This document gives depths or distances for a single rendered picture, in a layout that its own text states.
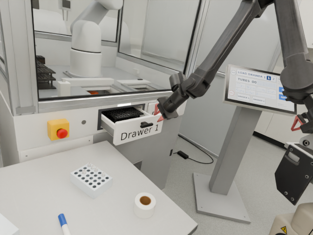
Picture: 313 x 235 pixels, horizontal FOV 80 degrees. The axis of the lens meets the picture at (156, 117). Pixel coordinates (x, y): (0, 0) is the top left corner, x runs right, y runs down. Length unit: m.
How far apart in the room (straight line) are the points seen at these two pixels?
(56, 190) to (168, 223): 0.39
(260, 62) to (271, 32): 0.29
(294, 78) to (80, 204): 0.70
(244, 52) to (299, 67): 1.77
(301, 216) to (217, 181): 1.20
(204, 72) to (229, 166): 1.26
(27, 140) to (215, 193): 1.63
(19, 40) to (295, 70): 0.79
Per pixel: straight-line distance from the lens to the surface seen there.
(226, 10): 2.53
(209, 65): 0.72
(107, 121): 0.91
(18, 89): 0.80
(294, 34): 0.68
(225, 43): 0.75
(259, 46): 2.30
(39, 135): 0.88
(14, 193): 0.78
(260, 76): 1.64
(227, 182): 1.94
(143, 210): 0.65
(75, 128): 0.92
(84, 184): 0.71
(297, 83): 0.57
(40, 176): 0.82
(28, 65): 0.79
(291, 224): 0.82
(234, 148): 1.75
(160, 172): 1.58
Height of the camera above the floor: 1.28
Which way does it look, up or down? 22 degrees down
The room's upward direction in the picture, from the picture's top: 11 degrees clockwise
